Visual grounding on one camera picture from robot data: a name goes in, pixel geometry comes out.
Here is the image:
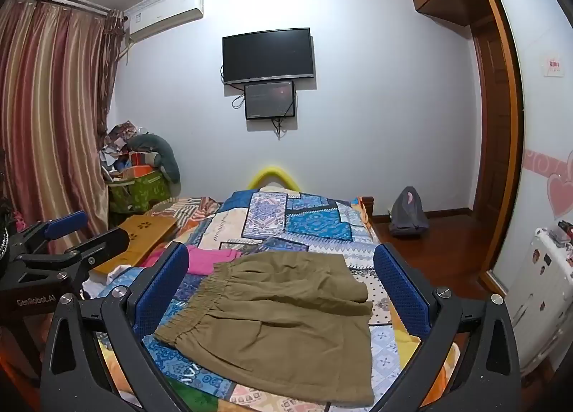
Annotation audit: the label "striped pink curtain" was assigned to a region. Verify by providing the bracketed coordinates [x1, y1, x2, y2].
[0, 0, 127, 257]

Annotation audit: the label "khaki pants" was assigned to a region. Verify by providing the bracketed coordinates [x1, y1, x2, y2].
[153, 253, 376, 407]

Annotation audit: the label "wooden door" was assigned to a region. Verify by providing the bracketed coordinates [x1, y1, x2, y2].
[469, 18, 515, 218]

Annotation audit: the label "black wall television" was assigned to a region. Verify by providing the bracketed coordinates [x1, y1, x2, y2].
[222, 27, 313, 86]

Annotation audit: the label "striped orange quilt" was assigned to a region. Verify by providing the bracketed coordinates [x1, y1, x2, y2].
[147, 195, 222, 238]

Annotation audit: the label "grey pillow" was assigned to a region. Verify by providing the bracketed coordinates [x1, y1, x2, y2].
[127, 133, 182, 184]

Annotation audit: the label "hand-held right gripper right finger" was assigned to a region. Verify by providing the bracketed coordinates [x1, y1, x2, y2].
[373, 243, 523, 412]

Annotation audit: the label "pile of papers and boxes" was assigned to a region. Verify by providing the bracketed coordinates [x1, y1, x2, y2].
[98, 123, 155, 181]

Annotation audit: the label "white sticker-covered appliance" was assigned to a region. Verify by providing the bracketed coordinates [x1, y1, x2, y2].
[505, 225, 573, 373]

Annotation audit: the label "green storage box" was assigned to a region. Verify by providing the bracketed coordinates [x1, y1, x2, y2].
[108, 168, 170, 218]

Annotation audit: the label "white cloth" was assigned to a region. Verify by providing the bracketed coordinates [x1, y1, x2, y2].
[81, 263, 133, 302]

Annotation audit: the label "wooden lap desk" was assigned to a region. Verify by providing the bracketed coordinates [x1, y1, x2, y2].
[91, 214, 176, 277]

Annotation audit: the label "blue patchwork blanket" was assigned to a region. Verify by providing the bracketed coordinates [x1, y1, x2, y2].
[95, 187, 463, 412]

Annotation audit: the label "curtain rod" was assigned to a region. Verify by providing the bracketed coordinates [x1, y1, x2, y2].
[9, 0, 131, 23]

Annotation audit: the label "grey backpack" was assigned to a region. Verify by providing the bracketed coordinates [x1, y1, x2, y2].
[388, 186, 430, 239]

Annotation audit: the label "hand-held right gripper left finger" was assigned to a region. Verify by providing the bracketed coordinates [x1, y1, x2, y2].
[40, 242, 189, 412]

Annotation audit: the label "yellow foam bed guard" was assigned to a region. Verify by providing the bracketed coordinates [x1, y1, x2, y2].
[247, 164, 300, 192]

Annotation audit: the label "wooden bed frame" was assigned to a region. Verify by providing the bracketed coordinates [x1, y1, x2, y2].
[357, 195, 376, 221]

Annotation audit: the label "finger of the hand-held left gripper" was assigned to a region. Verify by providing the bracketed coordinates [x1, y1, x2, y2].
[8, 210, 89, 258]
[67, 228, 145, 282]

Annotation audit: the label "pink cloth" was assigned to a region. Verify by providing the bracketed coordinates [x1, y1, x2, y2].
[142, 244, 243, 277]

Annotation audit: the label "black bag with braided strap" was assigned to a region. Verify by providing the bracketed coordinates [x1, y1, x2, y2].
[0, 148, 11, 258]

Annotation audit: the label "white air conditioner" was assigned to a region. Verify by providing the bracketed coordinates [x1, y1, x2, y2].
[127, 0, 205, 43]

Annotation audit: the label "small black wall monitor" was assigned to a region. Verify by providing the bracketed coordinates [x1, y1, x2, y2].
[244, 79, 296, 121]

